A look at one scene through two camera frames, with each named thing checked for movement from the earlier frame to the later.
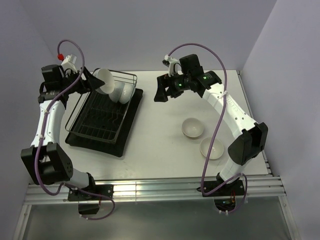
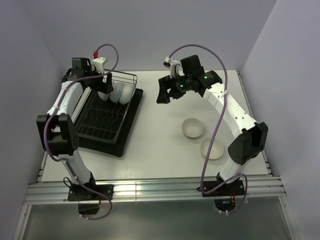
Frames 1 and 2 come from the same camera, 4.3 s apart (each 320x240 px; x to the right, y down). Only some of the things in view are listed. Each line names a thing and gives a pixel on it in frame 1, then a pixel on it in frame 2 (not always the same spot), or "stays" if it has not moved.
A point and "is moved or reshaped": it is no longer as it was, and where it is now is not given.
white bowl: x=105 y=75 is moved or reshaped
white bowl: x=217 y=150 stays
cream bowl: x=192 y=128 stays
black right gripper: x=163 y=82 stays
